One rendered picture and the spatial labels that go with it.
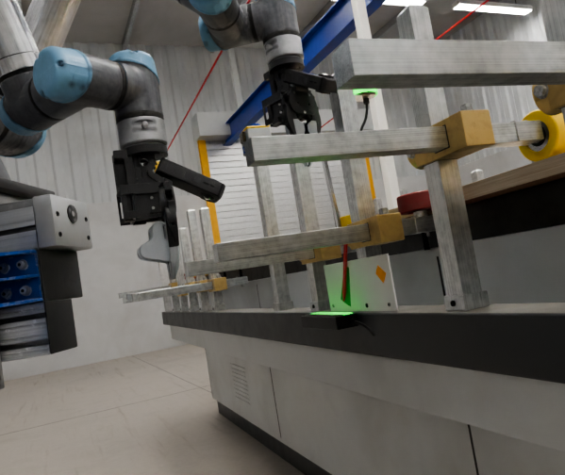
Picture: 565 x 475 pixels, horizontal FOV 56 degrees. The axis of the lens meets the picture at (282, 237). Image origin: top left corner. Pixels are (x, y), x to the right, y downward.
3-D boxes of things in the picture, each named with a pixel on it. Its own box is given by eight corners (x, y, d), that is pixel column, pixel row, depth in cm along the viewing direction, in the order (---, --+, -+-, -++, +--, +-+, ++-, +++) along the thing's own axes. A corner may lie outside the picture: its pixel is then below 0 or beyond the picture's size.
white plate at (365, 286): (395, 311, 92) (385, 253, 92) (329, 311, 116) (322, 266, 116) (398, 310, 92) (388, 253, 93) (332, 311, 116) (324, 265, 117)
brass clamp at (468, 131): (463, 146, 71) (456, 109, 71) (406, 171, 83) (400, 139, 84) (499, 143, 73) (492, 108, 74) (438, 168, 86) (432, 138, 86)
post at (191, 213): (203, 314, 239) (187, 208, 242) (201, 314, 242) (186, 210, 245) (210, 313, 240) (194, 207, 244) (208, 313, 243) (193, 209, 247)
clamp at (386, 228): (381, 242, 94) (376, 214, 94) (345, 251, 106) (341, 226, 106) (408, 238, 96) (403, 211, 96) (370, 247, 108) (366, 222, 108)
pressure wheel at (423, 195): (422, 250, 98) (410, 188, 98) (398, 254, 105) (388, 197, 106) (457, 244, 100) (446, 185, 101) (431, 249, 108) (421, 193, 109)
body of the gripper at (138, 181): (121, 230, 87) (110, 157, 88) (174, 224, 90) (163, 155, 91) (124, 222, 80) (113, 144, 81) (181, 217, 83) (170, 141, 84)
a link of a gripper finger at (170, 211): (164, 250, 85) (157, 196, 86) (175, 248, 86) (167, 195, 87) (169, 246, 81) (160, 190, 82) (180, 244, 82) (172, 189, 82)
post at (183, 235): (193, 323, 261) (179, 227, 265) (191, 323, 265) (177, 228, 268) (200, 322, 263) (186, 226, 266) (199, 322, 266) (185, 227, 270)
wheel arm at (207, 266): (189, 280, 109) (186, 259, 110) (186, 281, 112) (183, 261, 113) (373, 252, 125) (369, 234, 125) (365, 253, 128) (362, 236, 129)
